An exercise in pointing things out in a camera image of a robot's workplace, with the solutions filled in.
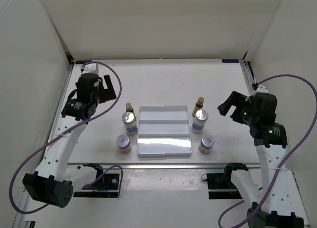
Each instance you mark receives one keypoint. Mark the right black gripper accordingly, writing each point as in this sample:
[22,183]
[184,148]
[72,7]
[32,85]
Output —
[235,98]

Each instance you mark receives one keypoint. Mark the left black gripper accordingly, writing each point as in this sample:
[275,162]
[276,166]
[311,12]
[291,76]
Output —
[105,94]

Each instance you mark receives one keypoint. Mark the silver-lid shaker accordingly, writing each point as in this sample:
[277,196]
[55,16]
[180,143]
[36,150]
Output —
[199,121]
[129,122]

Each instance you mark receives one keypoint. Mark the white-lid sauce jar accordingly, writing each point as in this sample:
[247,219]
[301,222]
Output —
[206,144]
[123,143]

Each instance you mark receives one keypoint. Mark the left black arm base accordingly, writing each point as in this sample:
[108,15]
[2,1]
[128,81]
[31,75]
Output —
[108,184]

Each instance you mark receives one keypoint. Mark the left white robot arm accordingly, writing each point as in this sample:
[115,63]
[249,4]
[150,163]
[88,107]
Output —
[49,183]

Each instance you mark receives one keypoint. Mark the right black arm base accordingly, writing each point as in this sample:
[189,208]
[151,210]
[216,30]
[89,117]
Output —
[220,185]

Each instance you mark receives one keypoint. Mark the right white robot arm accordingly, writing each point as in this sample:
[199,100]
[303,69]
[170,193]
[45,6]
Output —
[270,207]

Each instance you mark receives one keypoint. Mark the right yellow small bottle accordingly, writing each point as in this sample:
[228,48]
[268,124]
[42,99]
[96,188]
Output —
[198,105]

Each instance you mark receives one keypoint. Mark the yellow small bottle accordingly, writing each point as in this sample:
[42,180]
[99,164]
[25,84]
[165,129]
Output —
[198,105]
[129,108]

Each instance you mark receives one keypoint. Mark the left yellow small bottle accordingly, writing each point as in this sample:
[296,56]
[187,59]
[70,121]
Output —
[129,108]

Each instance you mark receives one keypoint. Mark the white tiered plastic tray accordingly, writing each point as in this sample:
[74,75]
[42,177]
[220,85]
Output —
[163,132]

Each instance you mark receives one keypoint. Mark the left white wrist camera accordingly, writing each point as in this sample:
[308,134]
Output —
[90,70]

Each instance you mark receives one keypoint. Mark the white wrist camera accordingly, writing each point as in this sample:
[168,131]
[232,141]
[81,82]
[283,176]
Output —
[256,89]
[90,70]

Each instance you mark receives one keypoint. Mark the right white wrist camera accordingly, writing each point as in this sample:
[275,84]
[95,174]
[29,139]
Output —
[256,89]

